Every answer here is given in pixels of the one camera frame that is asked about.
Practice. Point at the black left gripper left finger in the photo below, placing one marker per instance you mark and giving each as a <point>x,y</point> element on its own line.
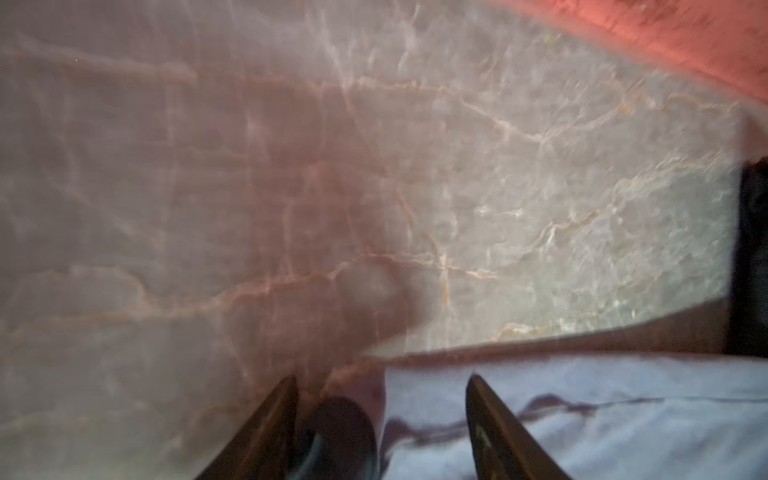
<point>262,448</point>

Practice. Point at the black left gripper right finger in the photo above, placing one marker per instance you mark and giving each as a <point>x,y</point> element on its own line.
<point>502,447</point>

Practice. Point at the grey-blue tank top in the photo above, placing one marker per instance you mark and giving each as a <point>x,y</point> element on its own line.
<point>597,416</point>

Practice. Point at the navy tank top red trim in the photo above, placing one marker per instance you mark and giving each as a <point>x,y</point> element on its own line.
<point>747,329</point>

